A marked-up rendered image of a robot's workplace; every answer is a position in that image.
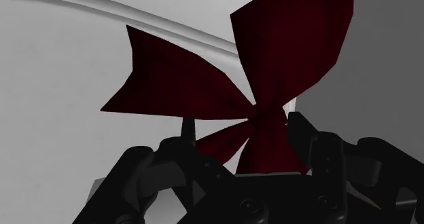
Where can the dark red ribbon bow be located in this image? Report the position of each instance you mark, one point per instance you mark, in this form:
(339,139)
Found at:
(285,44)

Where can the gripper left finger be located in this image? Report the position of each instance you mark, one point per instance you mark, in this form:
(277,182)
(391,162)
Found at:
(132,183)

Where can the large white ridged object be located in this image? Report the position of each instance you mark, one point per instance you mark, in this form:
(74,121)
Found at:
(53,91)

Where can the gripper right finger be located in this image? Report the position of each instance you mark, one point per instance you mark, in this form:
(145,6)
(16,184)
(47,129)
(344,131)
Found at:
(331,157)

